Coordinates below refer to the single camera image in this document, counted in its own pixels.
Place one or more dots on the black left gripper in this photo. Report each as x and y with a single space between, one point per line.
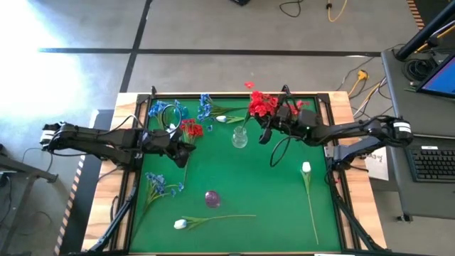
160 142

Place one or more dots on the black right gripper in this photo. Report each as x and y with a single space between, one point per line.
284 122

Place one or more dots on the red artificial flower bunch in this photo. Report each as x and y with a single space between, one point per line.
261 105
299 104
193 129

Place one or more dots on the clear glass vase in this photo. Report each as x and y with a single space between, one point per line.
240 140

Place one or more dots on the blue artificial flower bunch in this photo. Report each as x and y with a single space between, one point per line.
156 108
158 185
205 106

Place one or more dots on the white artificial tulip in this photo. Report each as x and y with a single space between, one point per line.
180 223
221 118
306 167

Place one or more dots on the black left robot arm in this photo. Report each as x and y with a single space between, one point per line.
99 140

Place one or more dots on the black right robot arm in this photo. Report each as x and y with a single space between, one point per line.
355 129

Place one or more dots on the purple ribbed glass vase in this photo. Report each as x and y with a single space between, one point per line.
212 200

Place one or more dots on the loose red blossom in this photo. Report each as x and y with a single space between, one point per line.
249 85

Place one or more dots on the green table mat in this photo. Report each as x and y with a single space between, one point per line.
266 195

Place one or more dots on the yellow extension plug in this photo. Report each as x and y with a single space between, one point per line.
362 75

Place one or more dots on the white paper sheet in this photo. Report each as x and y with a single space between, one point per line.
378 167

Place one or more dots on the grey metal stand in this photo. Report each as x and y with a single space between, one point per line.
32 174

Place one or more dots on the computer desk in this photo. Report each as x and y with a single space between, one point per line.
426 117

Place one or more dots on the black keyboard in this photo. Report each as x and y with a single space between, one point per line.
432 164

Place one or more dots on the black pole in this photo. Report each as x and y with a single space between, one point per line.
423 35

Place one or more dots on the laptop screen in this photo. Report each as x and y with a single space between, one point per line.
444 80

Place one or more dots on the black rail clamp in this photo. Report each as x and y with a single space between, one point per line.
285 89
153 91

